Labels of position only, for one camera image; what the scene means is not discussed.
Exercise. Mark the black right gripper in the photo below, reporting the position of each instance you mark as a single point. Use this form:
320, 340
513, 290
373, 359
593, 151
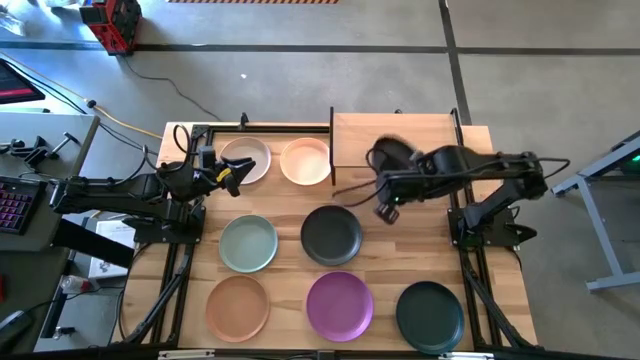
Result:
397, 186

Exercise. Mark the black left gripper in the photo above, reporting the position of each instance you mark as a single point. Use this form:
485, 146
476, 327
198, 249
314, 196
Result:
210, 177

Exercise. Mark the grey-beige plate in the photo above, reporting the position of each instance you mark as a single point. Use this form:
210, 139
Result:
247, 149

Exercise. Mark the black plate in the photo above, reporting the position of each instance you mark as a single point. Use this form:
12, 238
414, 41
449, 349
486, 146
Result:
331, 235

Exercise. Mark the sage green plate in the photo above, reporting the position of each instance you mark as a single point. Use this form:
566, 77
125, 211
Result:
248, 243

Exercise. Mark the cream plate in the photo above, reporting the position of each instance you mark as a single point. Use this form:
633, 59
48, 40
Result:
305, 161

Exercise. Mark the purple plate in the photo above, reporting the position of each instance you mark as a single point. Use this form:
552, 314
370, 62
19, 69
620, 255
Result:
340, 306

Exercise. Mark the dark green plate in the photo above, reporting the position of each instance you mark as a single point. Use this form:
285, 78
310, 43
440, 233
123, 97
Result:
430, 316

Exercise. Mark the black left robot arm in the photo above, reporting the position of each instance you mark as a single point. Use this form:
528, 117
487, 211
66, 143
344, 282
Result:
125, 192

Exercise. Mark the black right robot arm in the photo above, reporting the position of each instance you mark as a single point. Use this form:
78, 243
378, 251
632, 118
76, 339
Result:
500, 165

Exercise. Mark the small black edge clamp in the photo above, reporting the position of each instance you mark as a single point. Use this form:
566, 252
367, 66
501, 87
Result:
243, 121

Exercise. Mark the white booklet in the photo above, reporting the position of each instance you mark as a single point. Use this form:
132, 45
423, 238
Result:
117, 232

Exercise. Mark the terracotta plate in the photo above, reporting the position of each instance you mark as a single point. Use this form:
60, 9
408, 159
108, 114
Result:
237, 308

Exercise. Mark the black flat beam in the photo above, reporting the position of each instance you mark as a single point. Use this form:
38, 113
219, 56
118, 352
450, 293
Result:
90, 242

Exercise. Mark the red tool case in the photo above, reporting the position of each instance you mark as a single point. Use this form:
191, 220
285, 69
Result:
115, 25

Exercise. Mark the clear plastic bottle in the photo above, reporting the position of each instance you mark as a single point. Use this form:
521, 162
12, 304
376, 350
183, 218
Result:
75, 285

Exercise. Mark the grey desk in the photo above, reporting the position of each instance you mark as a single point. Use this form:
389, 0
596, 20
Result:
45, 125

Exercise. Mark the black desk clamp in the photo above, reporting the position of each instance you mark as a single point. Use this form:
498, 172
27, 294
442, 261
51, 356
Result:
35, 152

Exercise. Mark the backlit keyboard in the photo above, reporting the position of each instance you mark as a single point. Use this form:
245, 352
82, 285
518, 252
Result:
15, 205

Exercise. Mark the dark computer monitor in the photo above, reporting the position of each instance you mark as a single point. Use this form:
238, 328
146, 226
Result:
12, 85

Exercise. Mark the dark computer mouse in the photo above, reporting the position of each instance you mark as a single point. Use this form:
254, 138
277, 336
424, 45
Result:
12, 325

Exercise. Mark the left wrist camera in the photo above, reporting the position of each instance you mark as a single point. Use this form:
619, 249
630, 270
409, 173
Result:
206, 155

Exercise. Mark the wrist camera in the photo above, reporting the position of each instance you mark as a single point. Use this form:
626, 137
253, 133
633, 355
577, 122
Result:
206, 155
392, 152

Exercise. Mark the black aluminium table frame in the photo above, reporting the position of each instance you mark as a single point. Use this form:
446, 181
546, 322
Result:
270, 129

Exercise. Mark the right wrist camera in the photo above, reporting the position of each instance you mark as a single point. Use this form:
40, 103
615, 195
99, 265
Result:
392, 152

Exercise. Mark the silver metal bracket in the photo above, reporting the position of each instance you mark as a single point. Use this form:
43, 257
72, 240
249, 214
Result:
465, 356
185, 355

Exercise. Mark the grey metal table frame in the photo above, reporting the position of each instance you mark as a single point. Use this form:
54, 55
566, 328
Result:
599, 225

